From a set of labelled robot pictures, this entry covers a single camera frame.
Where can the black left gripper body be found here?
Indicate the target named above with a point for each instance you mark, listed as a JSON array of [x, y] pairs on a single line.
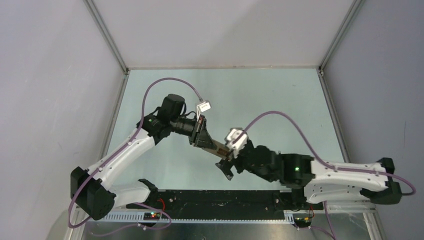
[[184, 126]]

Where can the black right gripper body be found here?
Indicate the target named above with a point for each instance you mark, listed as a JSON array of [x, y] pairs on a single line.
[[241, 163]]

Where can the beige remote control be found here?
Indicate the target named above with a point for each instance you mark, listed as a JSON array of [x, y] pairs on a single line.
[[219, 150]]

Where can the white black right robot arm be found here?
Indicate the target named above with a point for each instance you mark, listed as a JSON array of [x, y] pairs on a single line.
[[311, 182]]

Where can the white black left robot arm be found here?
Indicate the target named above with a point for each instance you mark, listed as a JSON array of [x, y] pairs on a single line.
[[93, 189]]

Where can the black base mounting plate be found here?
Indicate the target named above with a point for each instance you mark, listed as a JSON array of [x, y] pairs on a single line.
[[229, 204]]

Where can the right controller board with LEDs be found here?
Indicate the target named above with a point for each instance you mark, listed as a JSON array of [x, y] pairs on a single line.
[[302, 222]]

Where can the controller board with leds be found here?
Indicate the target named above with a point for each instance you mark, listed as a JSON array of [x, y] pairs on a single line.
[[302, 222], [152, 216]]

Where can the left controller board with LEDs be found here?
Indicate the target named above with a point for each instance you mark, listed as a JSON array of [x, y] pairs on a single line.
[[152, 216]]

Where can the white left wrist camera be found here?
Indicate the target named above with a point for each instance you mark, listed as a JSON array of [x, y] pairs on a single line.
[[202, 107]]

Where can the grey slotted cable duct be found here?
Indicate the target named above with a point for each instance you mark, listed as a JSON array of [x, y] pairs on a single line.
[[137, 217]]

